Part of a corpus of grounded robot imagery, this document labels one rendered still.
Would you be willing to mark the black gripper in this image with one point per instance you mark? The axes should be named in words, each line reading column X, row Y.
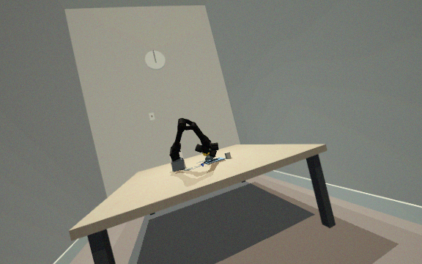
column 212, row 153

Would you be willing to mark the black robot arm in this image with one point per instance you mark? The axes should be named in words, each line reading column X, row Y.
column 206, row 143

